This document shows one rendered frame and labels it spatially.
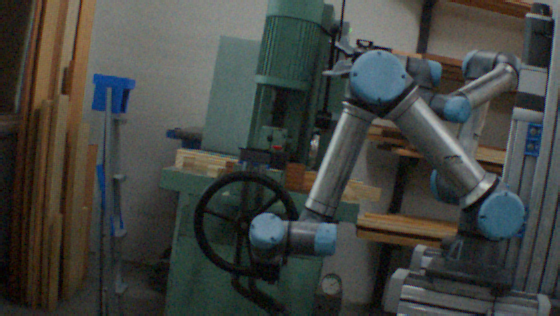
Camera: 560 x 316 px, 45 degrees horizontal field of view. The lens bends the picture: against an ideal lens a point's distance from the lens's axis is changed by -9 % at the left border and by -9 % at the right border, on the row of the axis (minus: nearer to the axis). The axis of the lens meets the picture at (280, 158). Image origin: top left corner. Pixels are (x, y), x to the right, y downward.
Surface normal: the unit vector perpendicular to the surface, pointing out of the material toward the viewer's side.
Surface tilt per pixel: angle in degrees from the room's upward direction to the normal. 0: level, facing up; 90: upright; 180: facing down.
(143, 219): 90
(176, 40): 90
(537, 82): 90
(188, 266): 90
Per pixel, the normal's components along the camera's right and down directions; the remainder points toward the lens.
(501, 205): 0.05, 0.15
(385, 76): -0.13, -0.04
